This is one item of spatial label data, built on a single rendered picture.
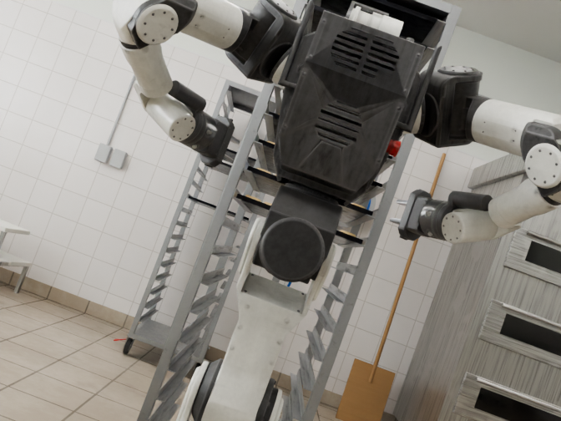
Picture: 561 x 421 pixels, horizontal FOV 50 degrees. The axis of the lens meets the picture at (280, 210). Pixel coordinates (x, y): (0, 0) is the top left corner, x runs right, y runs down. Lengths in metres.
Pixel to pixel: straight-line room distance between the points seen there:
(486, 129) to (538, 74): 3.87
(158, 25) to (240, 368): 0.69
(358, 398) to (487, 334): 1.12
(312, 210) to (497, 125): 0.38
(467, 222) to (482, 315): 2.44
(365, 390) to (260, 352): 3.13
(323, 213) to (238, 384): 0.40
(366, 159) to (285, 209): 0.17
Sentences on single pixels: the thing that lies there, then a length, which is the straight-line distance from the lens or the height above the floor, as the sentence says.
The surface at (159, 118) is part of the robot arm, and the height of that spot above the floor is 1.11.
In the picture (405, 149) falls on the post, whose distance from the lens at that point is 1.86.
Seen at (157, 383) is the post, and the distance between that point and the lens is 1.87.
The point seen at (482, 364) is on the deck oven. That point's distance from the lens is 3.74.
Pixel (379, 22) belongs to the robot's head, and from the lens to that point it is 1.36.
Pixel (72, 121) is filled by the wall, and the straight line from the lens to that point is 4.86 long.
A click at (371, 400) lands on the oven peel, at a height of 0.19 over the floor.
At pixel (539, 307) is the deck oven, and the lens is 3.82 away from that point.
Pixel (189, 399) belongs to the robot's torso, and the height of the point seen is 0.59.
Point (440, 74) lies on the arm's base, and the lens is 1.29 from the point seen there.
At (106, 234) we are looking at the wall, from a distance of 4.68.
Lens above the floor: 0.94
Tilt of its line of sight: 3 degrees up
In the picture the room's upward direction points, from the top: 20 degrees clockwise
